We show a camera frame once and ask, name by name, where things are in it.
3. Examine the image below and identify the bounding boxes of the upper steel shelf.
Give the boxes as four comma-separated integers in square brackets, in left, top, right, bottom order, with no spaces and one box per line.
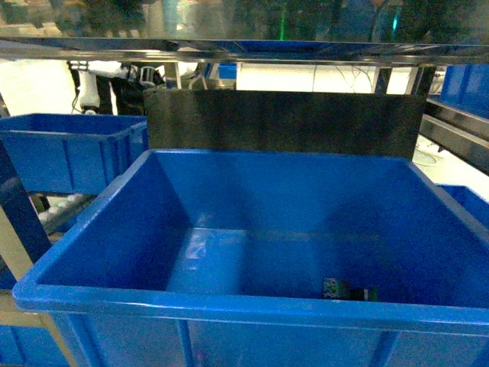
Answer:
[1,37,488,66]

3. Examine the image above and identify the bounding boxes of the blue crate on left shelf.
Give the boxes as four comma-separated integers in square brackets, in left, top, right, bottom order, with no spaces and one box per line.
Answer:
[13,150,488,366]

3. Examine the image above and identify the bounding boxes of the black backing panel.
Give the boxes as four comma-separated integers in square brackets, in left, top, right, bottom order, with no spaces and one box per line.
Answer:
[144,89,426,159]

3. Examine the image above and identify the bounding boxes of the blue side crate left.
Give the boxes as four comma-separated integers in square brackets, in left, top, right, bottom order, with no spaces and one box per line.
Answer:
[1,114,148,194]

